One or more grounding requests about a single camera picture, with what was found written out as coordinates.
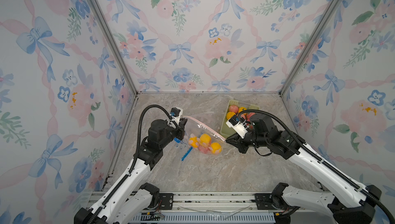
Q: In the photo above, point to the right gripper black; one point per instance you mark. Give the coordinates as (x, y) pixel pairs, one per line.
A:
(238, 143)

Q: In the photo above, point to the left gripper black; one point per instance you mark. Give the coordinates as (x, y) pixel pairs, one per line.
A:
(180, 128)

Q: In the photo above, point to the blue zipper clear bag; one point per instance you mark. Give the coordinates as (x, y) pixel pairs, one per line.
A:
(183, 148)

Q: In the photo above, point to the pink zipper clear bag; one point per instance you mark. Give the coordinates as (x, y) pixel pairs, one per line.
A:
(195, 127)

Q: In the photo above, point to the pink peach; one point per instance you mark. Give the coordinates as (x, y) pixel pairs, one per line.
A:
(204, 150)

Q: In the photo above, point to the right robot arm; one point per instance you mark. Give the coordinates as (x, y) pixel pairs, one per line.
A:
(346, 200)

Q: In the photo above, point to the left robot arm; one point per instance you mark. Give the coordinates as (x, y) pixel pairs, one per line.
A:
(128, 196)

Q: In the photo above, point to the yellow peach with leaf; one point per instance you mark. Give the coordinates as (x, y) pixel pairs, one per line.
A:
(241, 109)

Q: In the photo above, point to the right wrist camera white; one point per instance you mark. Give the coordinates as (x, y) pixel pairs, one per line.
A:
(239, 127)

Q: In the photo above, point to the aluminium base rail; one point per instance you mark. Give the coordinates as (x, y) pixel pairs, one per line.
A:
(223, 208)

